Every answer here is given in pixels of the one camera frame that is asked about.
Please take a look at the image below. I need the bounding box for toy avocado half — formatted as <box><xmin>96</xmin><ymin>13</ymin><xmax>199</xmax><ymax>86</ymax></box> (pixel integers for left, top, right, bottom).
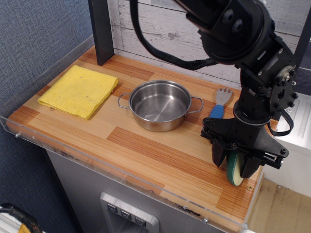
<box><xmin>226</xmin><ymin>150</ymin><xmax>244</xmax><ymax>186</ymax></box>

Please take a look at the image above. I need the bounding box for small steel pot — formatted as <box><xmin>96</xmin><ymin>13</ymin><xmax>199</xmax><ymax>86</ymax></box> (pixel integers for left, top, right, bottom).
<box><xmin>118</xmin><ymin>80</ymin><xmax>204</xmax><ymax>132</ymax></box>

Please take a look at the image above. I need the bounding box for silver dispenser button panel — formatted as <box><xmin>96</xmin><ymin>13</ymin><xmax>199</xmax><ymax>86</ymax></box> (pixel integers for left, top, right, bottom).
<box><xmin>100</xmin><ymin>192</ymin><xmax>160</xmax><ymax>233</ymax></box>

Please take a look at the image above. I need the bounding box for grey toy fridge cabinet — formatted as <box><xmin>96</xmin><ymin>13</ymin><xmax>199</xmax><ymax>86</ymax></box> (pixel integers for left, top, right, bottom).
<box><xmin>48</xmin><ymin>151</ymin><xmax>243</xmax><ymax>233</ymax></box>

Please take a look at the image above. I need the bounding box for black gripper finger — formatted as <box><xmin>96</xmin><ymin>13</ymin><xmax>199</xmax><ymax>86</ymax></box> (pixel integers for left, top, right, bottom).
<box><xmin>212</xmin><ymin>142</ymin><xmax>226</xmax><ymax>167</ymax></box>
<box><xmin>241</xmin><ymin>154</ymin><xmax>260</xmax><ymax>179</ymax></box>

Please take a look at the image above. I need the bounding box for white side cabinet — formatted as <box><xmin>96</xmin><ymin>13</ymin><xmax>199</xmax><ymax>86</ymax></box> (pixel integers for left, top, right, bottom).
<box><xmin>263</xmin><ymin>93</ymin><xmax>311</xmax><ymax>197</ymax></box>

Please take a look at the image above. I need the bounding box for black frame post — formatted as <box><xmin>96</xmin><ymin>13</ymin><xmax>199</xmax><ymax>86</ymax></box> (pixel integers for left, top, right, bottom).
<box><xmin>88</xmin><ymin>0</ymin><xmax>115</xmax><ymax>66</ymax></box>
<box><xmin>271</xmin><ymin>0</ymin><xmax>311</xmax><ymax>121</ymax></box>

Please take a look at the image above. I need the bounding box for black right frame post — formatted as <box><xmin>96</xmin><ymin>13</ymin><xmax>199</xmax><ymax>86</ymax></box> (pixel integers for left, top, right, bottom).
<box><xmin>271</xmin><ymin>0</ymin><xmax>311</xmax><ymax>121</ymax></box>

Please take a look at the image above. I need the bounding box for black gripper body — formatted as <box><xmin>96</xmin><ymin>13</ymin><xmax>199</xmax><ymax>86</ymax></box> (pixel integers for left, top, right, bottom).
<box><xmin>201</xmin><ymin>117</ymin><xmax>289</xmax><ymax>168</ymax></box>

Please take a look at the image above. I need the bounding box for blue handled metal fork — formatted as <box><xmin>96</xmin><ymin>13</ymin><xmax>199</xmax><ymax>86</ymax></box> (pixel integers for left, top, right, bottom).
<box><xmin>209</xmin><ymin>87</ymin><xmax>233</xmax><ymax>118</ymax></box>

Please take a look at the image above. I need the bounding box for clear acrylic guard rail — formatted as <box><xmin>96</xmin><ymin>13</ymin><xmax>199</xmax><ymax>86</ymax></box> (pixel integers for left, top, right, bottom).
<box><xmin>0</xmin><ymin>33</ymin><xmax>262</xmax><ymax>233</ymax></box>

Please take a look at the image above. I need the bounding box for black left frame post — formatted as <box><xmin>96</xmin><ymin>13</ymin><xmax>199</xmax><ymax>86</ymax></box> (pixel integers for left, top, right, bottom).
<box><xmin>88</xmin><ymin>0</ymin><xmax>115</xmax><ymax>66</ymax></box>

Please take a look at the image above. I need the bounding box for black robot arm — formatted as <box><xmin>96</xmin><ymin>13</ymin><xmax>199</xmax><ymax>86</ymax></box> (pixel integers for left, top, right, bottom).
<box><xmin>178</xmin><ymin>0</ymin><xmax>298</xmax><ymax>178</ymax></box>

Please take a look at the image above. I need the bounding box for yellow folded cloth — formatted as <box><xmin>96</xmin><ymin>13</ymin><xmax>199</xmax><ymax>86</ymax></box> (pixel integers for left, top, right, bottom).
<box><xmin>37</xmin><ymin>65</ymin><xmax>119</xmax><ymax>120</ymax></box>

